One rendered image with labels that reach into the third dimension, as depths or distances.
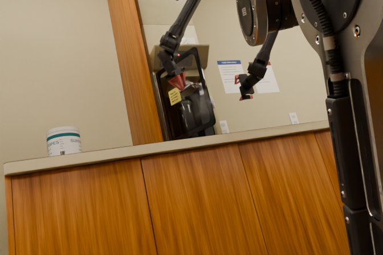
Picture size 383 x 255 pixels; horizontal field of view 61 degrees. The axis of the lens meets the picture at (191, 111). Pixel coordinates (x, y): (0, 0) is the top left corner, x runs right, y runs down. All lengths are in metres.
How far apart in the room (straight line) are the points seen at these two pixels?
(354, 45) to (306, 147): 1.31
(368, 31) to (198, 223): 1.08
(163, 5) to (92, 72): 0.62
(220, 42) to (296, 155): 1.29
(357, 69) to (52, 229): 1.07
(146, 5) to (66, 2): 0.67
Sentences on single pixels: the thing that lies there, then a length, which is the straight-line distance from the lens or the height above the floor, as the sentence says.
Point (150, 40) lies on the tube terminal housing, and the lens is 1.90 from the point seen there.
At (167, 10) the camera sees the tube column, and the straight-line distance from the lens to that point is 2.05.
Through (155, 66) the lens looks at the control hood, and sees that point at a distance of 1.77.
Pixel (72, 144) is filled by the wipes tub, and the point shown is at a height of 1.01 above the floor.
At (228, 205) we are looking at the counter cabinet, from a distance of 1.41.
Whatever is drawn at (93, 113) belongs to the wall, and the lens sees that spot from 2.10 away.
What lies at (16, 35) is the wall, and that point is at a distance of 2.34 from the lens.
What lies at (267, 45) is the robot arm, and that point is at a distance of 1.61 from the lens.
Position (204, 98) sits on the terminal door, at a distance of 1.50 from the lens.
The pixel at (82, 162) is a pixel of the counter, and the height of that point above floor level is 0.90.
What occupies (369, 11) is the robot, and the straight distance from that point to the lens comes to 0.40.
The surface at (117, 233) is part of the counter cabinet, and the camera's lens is 1.27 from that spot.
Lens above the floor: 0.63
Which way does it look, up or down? 17 degrees up
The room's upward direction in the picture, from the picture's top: 13 degrees counter-clockwise
